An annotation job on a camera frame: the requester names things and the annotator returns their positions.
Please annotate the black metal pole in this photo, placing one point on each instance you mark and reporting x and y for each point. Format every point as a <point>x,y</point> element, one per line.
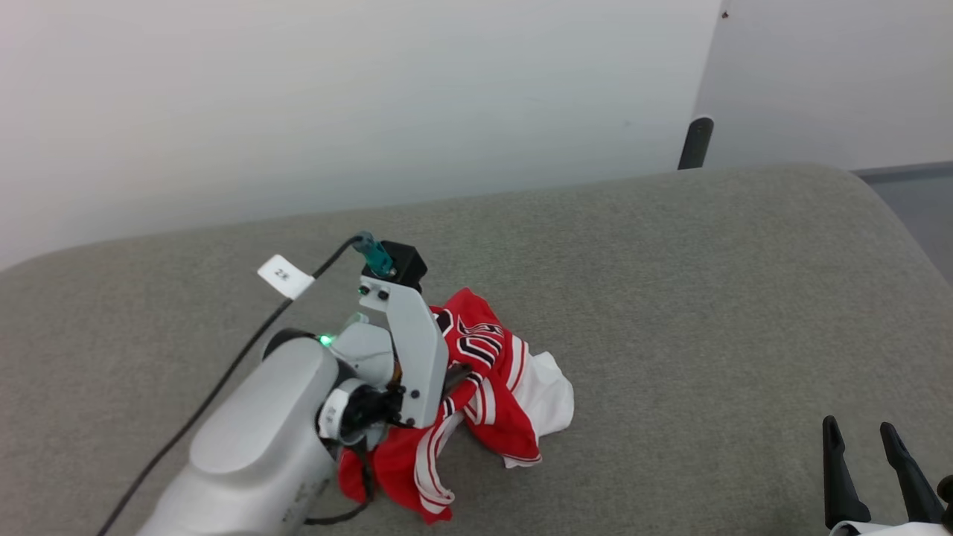
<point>696,143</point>

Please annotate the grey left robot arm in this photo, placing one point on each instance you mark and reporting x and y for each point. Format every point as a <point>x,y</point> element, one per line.
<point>253,447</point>

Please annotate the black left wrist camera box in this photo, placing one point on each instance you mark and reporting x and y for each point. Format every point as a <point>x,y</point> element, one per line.
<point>406,264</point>

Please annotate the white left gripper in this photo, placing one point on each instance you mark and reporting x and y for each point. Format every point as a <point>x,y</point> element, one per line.
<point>413,357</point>

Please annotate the grey-green fabric sofa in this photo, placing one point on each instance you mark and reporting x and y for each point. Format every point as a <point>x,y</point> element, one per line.
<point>707,298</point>

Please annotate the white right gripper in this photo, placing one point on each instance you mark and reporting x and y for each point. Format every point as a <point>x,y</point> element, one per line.
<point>893,529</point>

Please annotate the red and white jersey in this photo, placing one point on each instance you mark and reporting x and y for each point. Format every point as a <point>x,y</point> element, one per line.
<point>491,402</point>

